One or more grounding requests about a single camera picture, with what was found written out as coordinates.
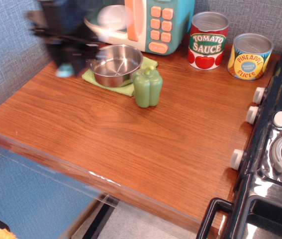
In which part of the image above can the black oven door handle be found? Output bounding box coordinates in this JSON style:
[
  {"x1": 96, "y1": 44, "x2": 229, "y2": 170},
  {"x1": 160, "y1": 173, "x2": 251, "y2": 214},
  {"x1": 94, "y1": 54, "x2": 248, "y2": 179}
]
[{"x1": 196, "y1": 197, "x2": 234, "y2": 239}]

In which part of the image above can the green toy bell pepper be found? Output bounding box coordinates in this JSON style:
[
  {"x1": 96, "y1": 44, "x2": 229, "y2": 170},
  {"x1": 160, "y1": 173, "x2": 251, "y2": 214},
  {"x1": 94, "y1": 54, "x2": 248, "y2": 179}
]
[{"x1": 132, "y1": 65, "x2": 163, "y2": 108}]

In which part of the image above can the white stove knob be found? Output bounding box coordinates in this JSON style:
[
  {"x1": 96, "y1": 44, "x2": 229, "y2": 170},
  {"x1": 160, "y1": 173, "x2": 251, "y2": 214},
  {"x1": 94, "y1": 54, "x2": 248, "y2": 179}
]
[
  {"x1": 245, "y1": 106, "x2": 259, "y2": 124},
  {"x1": 230, "y1": 149, "x2": 244, "y2": 171},
  {"x1": 253, "y1": 87, "x2": 266, "y2": 105}
]

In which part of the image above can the white round stove button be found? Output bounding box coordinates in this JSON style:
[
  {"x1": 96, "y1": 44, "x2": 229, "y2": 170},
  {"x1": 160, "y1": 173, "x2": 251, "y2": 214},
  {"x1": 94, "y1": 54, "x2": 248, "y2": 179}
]
[{"x1": 273, "y1": 111, "x2": 282, "y2": 127}]

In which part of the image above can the tomato sauce can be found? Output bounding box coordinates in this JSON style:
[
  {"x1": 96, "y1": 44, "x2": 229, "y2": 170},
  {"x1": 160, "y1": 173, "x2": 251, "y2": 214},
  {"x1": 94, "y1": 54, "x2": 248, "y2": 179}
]
[{"x1": 188, "y1": 11, "x2": 229, "y2": 70}]

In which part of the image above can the white spoon with teal handle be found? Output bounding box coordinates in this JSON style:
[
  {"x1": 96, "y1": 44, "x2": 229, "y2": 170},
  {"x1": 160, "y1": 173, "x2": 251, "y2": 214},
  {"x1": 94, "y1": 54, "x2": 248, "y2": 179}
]
[{"x1": 55, "y1": 4, "x2": 129, "y2": 78}]

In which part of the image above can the black toy stove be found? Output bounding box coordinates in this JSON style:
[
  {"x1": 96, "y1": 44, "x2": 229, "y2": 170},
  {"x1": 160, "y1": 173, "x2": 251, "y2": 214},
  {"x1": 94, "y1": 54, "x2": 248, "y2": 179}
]
[{"x1": 219, "y1": 54, "x2": 282, "y2": 239}]

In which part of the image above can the stainless steel saucepan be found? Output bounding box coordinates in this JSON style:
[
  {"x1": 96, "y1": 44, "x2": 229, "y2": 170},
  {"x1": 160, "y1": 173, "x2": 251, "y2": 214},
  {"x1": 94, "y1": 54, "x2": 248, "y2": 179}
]
[{"x1": 88, "y1": 44, "x2": 143, "y2": 87}]

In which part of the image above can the pineapple slices can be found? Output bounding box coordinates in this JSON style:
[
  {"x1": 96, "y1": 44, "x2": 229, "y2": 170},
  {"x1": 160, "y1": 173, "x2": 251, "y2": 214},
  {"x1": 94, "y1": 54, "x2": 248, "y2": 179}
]
[{"x1": 227, "y1": 33, "x2": 274, "y2": 81}]

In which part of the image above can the green cloth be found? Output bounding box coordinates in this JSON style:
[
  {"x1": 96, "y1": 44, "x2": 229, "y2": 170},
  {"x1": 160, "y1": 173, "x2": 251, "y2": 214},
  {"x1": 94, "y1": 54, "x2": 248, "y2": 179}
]
[{"x1": 82, "y1": 57, "x2": 158, "y2": 97}]

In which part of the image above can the yellow object at corner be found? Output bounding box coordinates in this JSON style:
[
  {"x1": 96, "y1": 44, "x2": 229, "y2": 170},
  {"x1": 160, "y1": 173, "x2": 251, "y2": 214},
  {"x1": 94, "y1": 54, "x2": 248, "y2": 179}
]
[{"x1": 0, "y1": 229, "x2": 17, "y2": 239}]

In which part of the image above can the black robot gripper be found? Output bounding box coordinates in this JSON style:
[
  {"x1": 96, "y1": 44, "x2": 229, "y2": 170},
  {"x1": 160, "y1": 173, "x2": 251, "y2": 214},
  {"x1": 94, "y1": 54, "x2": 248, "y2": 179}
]
[{"x1": 26, "y1": 0, "x2": 100, "y2": 75}]

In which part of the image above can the teal toy microwave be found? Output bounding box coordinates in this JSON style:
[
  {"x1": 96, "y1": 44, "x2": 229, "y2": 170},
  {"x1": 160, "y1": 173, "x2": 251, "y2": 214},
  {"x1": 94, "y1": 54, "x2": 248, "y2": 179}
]
[{"x1": 85, "y1": 0, "x2": 195, "y2": 55}]

